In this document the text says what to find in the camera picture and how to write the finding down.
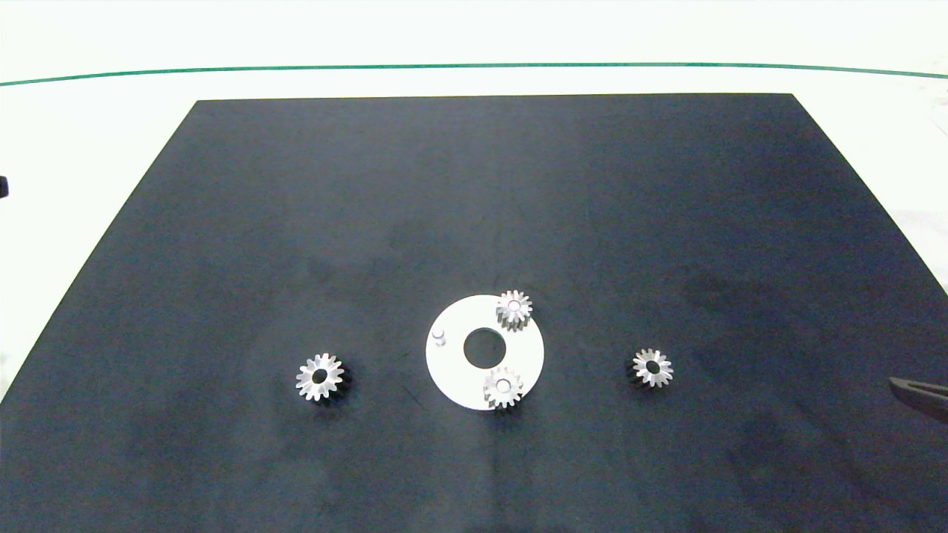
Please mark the large steel gear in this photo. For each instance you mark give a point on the large steel gear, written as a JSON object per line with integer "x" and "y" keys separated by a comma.
{"x": 332, "y": 380}

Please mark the small steel gear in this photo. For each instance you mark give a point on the small steel gear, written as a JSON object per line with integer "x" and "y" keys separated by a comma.
{"x": 513, "y": 390}
{"x": 663, "y": 370}
{"x": 523, "y": 307}

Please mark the dark mat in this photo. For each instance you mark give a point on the dark mat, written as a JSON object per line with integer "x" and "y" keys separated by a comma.
{"x": 296, "y": 222}

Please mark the round white plate with pins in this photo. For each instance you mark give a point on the round white plate with pins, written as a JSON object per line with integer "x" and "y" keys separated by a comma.
{"x": 452, "y": 370}

